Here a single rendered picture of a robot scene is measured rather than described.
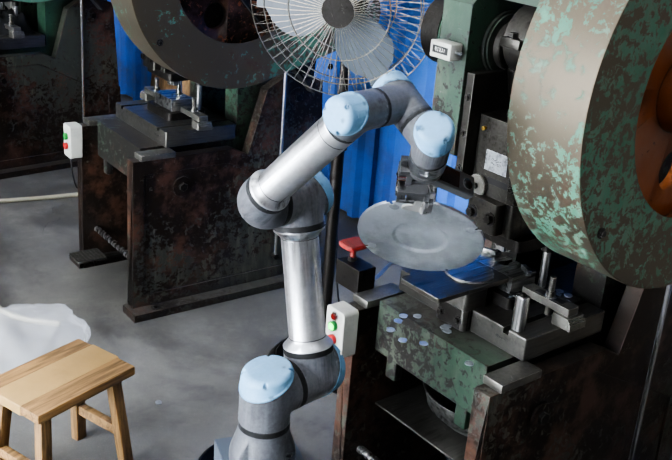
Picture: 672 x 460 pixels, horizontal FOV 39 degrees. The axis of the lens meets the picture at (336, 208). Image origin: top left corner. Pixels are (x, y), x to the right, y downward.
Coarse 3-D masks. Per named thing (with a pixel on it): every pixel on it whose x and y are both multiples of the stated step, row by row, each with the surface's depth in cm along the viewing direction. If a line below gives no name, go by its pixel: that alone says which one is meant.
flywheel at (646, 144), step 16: (656, 64) 191; (656, 80) 193; (656, 96) 195; (640, 112) 194; (656, 112) 196; (640, 128) 195; (656, 128) 198; (640, 144) 197; (656, 144) 200; (640, 160) 199; (656, 160) 203; (640, 176) 201; (656, 176) 205; (656, 192) 207; (656, 208) 209
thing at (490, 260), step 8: (480, 256) 251; (488, 256) 251; (496, 256) 252; (504, 256) 252; (488, 264) 247; (496, 264) 247; (504, 264) 250; (512, 264) 248; (520, 264) 248; (504, 272) 243; (512, 272) 243; (520, 272) 243; (512, 280) 240; (520, 280) 242; (528, 280) 244; (504, 288) 243; (512, 288) 241; (520, 288) 243
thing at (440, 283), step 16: (416, 272) 239; (432, 272) 239; (448, 272) 239; (464, 272) 240; (480, 272) 240; (496, 272) 242; (416, 288) 231; (432, 288) 231; (448, 288) 231; (464, 288) 232; (480, 288) 234; (448, 304) 241; (464, 304) 236; (480, 304) 239; (448, 320) 242; (464, 320) 238
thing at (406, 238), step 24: (360, 216) 217; (384, 216) 214; (408, 216) 212; (432, 216) 210; (456, 216) 208; (384, 240) 222; (408, 240) 221; (432, 240) 219; (456, 240) 216; (480, 240) 214; (408, 264) 229; (432, 264) 227; (456, 264) 225
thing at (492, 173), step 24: (480, 120) 235; (504, 120) 230; (480, 144) 236; (504, 144) 230; (480, 168) 237; (504, 168) 231; (480, 192) 237; (504, 192) 232; (480, 216) 236; (504, 216) 234
